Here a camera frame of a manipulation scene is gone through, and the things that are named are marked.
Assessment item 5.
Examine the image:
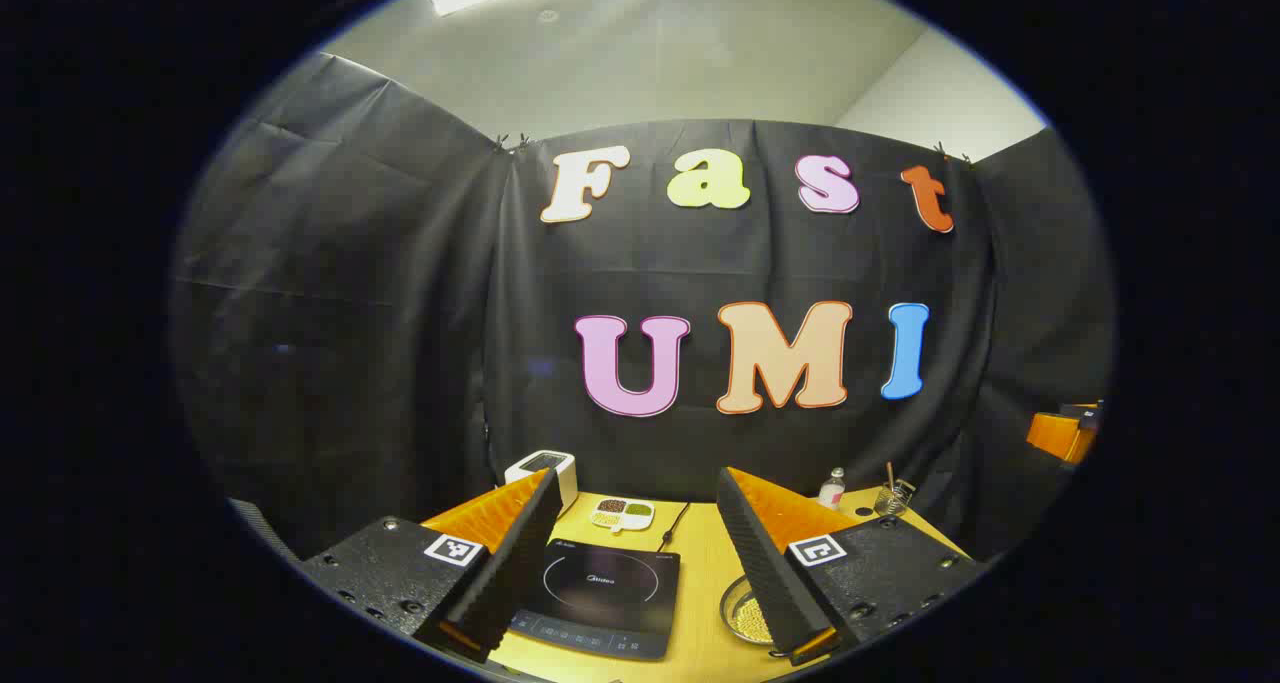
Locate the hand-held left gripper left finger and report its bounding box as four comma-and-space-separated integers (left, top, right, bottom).
300, 468, 563, 664

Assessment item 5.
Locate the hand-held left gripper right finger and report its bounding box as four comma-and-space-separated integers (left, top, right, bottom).
717, 466, 986, 667

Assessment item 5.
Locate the steel pot with black handle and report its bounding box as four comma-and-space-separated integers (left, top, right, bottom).
720, 575, 793, 650

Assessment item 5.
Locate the black induction cooktop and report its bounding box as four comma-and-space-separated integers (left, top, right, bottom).
508, 538, 682, 662

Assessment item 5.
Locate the pile of soybeans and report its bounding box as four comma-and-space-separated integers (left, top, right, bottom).
733, 595, 773, 644

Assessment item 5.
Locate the white box-shaped appliance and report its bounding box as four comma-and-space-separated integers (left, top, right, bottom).
505, 450, 579, 510

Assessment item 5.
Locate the white divided dish of beans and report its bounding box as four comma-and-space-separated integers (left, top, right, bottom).
589, 497, 657, 535

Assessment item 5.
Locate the black backdrop cloth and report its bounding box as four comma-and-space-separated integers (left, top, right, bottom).
170, 51, 1116, 564

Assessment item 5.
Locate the black power cable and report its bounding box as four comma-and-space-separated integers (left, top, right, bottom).
656, 502, 692, 553

